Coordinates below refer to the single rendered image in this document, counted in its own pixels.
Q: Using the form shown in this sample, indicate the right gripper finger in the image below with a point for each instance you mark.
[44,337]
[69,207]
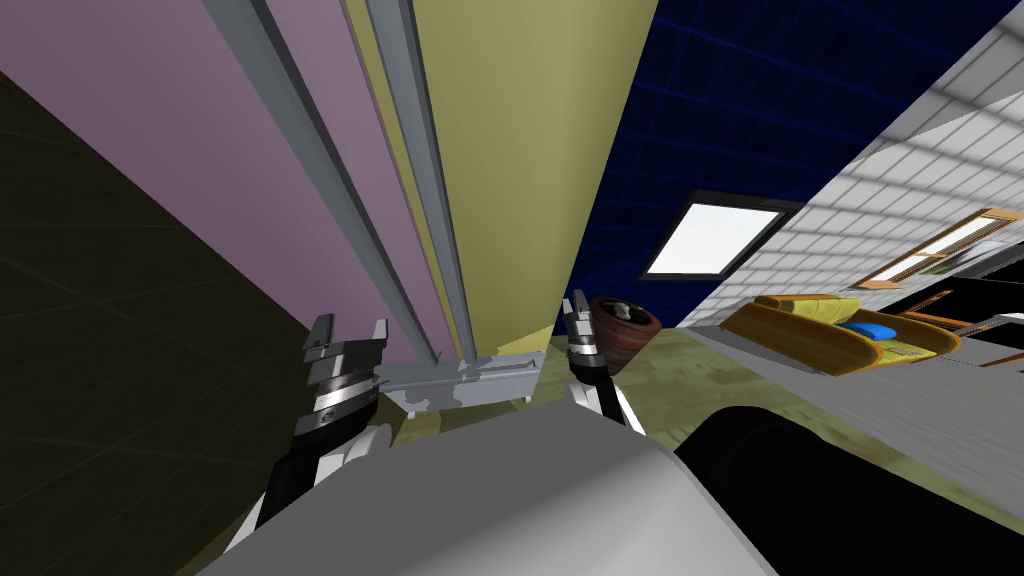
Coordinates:
[581,306]
[567,308]

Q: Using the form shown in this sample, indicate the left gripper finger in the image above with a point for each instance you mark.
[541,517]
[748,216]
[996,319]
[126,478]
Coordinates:
[321,331]
[378,331]

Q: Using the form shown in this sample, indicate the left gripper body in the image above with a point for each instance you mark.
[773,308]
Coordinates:
[346,362]

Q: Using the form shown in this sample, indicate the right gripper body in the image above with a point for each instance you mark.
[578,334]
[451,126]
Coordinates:
[582,332]

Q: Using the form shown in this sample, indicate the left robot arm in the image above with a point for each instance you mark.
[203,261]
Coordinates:
[308,464]

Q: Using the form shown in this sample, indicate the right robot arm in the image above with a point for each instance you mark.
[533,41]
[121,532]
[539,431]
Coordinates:
[800,496]

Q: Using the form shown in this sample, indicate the brown round pot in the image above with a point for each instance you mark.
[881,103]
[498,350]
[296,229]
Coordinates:
[628,340]

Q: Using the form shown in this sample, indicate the black framed window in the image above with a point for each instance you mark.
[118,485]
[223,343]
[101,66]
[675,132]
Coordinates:
[716,240]

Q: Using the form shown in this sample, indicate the olive yellow door leaf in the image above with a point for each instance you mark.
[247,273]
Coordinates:
[520,160]

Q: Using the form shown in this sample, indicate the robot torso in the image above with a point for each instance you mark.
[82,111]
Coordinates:
[496,496]

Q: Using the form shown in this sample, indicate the yellow sofa with blue cushion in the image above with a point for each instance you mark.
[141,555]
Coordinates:
[816,332]

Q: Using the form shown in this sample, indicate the wooden framed window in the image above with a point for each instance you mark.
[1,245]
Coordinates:
[944,245]

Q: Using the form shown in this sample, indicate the black table with wooden legs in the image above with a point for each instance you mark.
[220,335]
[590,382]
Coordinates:
[992,300]

